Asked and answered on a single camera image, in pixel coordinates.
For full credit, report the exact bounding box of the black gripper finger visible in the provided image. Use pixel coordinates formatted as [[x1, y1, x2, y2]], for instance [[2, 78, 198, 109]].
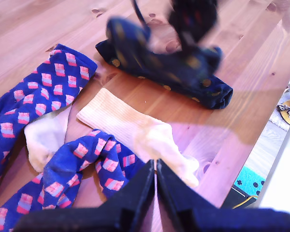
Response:
[[188, 0, 219, 48], [169, 0, 194, 48], [156, 159, 220, 232], [96, 159, 156, 232]]

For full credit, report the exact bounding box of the navy pineapple pattern sock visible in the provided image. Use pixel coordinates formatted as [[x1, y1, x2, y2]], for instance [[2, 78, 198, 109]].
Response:
[[105, 16, 224, 82], [96, 40, 233, 110]]

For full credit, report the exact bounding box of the cream white sock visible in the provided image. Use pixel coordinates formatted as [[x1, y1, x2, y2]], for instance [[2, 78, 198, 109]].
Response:
[[23, 106, 73, 173], [76, 87, 200, 189]]

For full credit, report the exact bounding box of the blue pink brick pattern sock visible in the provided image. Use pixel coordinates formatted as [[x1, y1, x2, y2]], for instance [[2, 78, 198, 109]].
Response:
[[0, 43, 98, 197], [0, 129, 147, 232]]

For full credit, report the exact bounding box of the teal dotted floor mat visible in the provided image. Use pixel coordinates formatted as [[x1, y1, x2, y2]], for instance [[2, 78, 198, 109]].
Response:
[[232, 165, 266, 197]]

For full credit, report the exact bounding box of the gold embellished sandal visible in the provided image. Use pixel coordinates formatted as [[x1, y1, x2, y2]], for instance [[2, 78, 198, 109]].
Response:
[[276, 87, 290, 126]]

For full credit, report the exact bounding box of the long black camera cable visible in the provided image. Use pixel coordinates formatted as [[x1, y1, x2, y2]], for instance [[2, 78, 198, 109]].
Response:
[[131, 0, 152, 33]]

